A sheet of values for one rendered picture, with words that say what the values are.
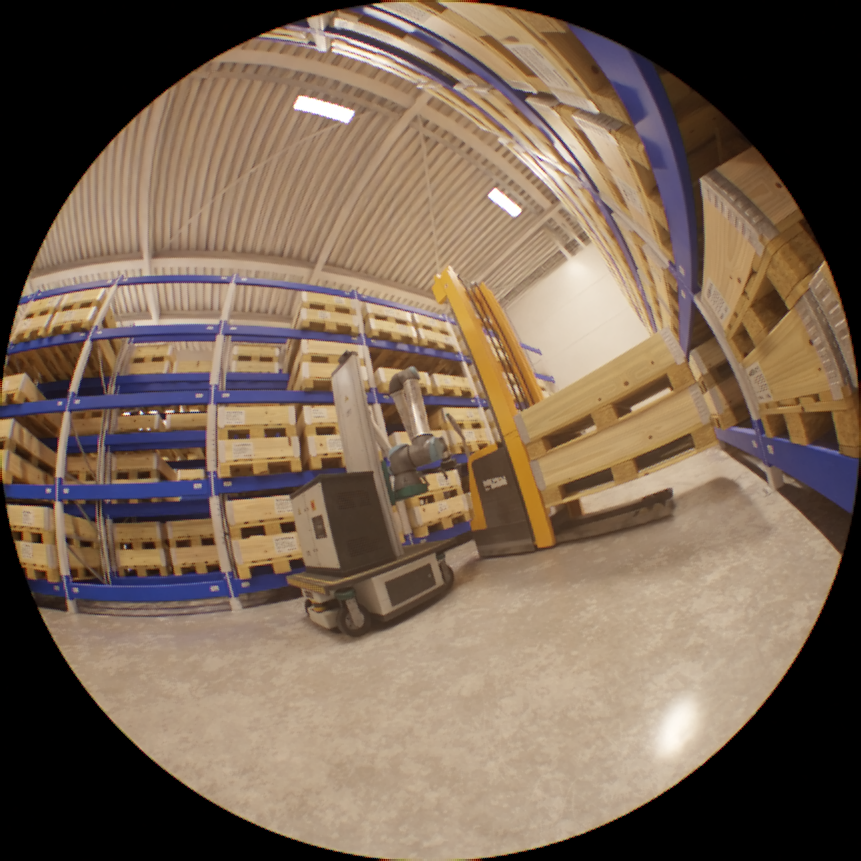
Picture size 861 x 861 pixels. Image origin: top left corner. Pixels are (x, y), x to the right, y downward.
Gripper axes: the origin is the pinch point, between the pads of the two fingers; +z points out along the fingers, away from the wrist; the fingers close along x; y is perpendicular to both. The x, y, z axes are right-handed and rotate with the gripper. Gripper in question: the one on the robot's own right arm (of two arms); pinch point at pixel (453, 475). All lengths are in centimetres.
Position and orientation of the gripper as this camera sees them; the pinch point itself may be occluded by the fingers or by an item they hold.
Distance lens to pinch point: 220.4
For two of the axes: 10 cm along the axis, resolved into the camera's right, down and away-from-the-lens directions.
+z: 3.8, 9.2, 1.3
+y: -4.3, 3.0, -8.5
